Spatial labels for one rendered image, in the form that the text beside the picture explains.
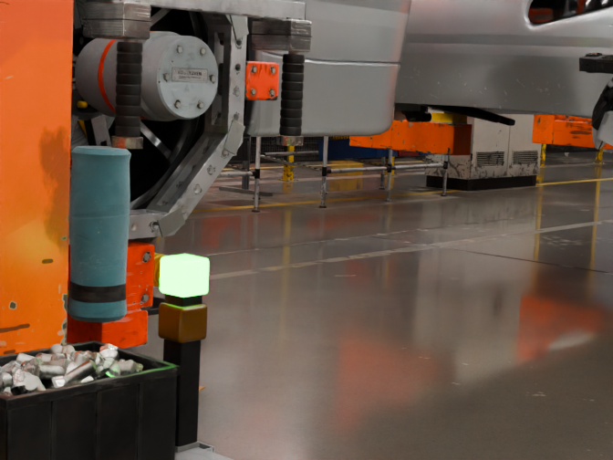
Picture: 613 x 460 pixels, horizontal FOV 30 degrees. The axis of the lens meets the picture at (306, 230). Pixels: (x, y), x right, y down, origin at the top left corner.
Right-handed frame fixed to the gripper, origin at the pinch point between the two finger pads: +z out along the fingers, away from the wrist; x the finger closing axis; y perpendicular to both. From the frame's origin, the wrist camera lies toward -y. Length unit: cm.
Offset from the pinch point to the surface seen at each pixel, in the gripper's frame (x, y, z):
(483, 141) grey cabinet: 498, -420, 421
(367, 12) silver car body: -7, -61, 9
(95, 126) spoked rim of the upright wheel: -79, -41, 9
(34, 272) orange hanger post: -116, 16, -20
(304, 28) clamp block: -53, -25, -17
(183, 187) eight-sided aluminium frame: -67, -29, 16
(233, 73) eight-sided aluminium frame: -54, -40, 2
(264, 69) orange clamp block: -46, -41, 3
